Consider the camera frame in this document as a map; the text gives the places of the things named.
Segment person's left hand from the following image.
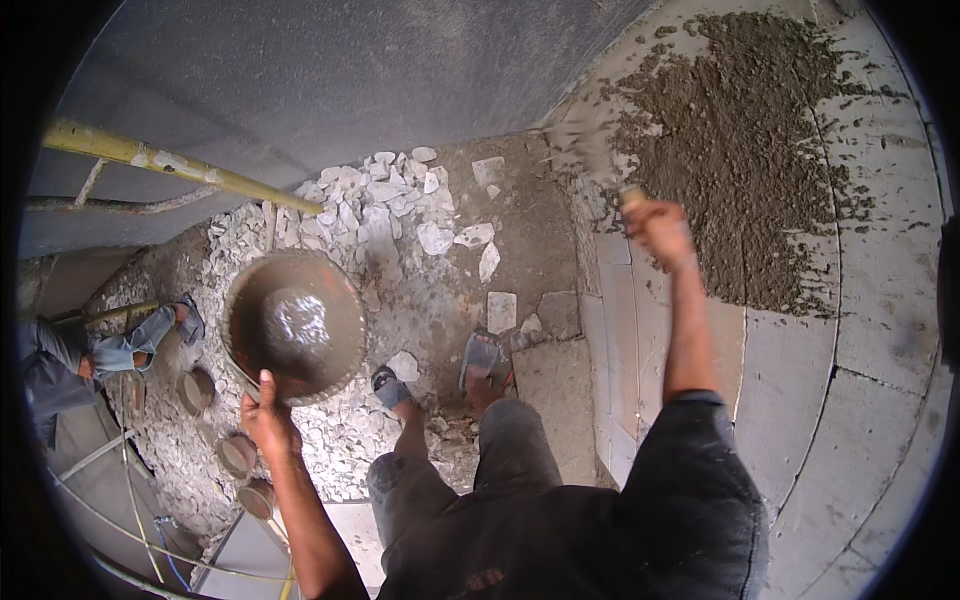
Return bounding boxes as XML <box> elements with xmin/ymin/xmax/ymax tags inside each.
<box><xmin>240</xmin><ymin>369</ymin><xmax>304</xmax><ymax>463</ymax></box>

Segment yellow scaffold pipe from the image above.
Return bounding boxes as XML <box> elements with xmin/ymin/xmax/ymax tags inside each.
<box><xmin>41</xmin><ymin>116</ymin><xmax>326</xmax><ymax>217</ymax></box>

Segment empty metal mortar pan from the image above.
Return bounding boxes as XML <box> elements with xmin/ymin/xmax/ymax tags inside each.
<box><xmin>216</xmin><ymin>433</ymin><xmax>259</xmax><ymax>481</ymax></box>
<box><xmin>175</xmin><ymin>366</ymin><xmax>217</xmax><ymax>418</ymax></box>
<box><xmin>237</xmin><ymin>478</ymin><xmax>277</xmax><ymax>522</ymax></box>

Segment grey metal pipe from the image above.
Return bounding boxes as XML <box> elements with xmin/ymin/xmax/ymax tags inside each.
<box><xmin>24</xmin><ymin>183</ymin><xmax>220</xmax><ymax>217</ymax></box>

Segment metal pan with wet mortar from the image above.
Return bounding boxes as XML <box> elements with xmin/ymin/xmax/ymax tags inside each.
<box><xmin>219</xmin><ymin>248</ymin><xmax>370</xmax><ymax>409</ymax></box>

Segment person's body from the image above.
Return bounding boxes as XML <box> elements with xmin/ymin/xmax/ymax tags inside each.
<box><xmin>373</xmin><ymin>388</ymin><xmax>771</xmax><ymax>600</ymax></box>

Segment person's right hand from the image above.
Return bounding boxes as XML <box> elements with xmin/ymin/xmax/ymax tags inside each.
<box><xmin>621</xmin><ymin>198</ymin><xmax>699</xmax><ymax>273</ymax></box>

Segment grey concrete slab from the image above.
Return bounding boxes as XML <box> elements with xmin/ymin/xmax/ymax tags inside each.
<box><xmin>512</xmin><ymin>337</ymin><xmax>601</xmax><ymax>487</ymax></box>

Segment wooden handled trowel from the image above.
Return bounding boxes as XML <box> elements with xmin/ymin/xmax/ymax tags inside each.
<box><xmin>540</xmin><ymin>112</ymin><xmax>651</xmax><ymax>216</ymax></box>

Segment white broken tile piece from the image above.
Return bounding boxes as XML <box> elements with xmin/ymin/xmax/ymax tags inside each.
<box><xmin>486</xmin><ymin>291</ymin><xmax>519</xmax><ymax>336</ymax></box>
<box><xmin>453</xmin><ymin>222</ymin><xmax>497</xmax><ymax>249</ymax></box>
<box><xmin>417</xmin><ymin>221</ymin><xmax>456</xmax><ymax>257</ymax></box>
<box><xmin>471</xmin><ymin>156</ymin><xmax>507</xmax><ymax>189</ymax></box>

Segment yellow wooden stick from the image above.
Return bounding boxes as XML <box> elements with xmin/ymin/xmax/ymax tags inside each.
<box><xmin>84</xmin><ymin>300</ymin><xmax>162</xmax><ymax>327</ymax></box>

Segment white metal rod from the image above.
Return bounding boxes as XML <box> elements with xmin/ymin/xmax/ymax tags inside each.
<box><xmin>57</xmin><ymin>429</ymin><xmax>138</xmax><ymax>483</ymax></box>

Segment grey mortar patch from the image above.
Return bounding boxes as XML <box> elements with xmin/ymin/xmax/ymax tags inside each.
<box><xmin>591</xmin><ymin>10</ymin><xmax>913</xmax><ymax>321</ymax></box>

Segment person's legs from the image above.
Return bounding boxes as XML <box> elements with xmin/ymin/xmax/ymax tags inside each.
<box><xmin>364</xmin><ymin>332</ymin><xmax>565</xmax><ymax>556</ymax></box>

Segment heap of white rubble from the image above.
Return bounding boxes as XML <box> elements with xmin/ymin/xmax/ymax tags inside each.
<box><xmin>97</xmin><ymin>145</ymin><xmax>485</xmax><ymax>530</ymax></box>

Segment grey stone block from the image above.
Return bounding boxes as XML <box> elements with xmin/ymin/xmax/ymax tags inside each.
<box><xmin>537</xmin><ymin>290</ymin><xmax>583</xmax><ymax>342</ymax></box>

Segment blue hose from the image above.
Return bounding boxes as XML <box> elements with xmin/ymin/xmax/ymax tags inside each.
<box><xmin>153</xmin><ymin>516</ymin><xmax>193</xmax><ymax>592</ymax></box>

